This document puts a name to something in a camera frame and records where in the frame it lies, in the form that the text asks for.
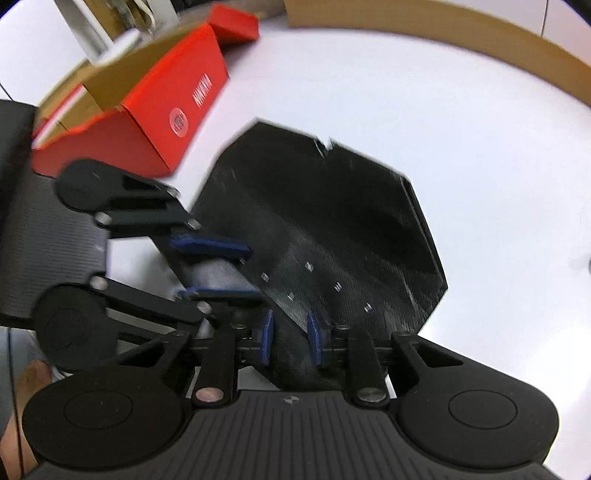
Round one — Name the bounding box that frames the person's left hand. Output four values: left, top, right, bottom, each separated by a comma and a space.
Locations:
16, 359, 52, 398

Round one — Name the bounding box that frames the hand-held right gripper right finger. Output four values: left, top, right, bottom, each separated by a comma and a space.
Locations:
305, 309, 466, 408

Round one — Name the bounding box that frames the red shoe box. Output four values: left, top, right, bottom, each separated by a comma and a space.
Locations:
30, 4, 262, 178

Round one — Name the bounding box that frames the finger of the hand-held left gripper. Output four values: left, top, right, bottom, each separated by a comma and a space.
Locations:
90, 276, 265, 347
92, 173, 253, 260

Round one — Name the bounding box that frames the black shopping bag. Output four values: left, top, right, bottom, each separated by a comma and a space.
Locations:
159, 117, 450, 393

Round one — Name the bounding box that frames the person's left forearm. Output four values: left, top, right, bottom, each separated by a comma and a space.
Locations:
0, 406, 24, 480

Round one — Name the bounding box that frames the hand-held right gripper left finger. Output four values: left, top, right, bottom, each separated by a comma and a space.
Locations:
108, 308, 276, 409

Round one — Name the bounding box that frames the white standing fan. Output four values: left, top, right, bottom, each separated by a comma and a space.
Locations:
55, 0, 158, 65

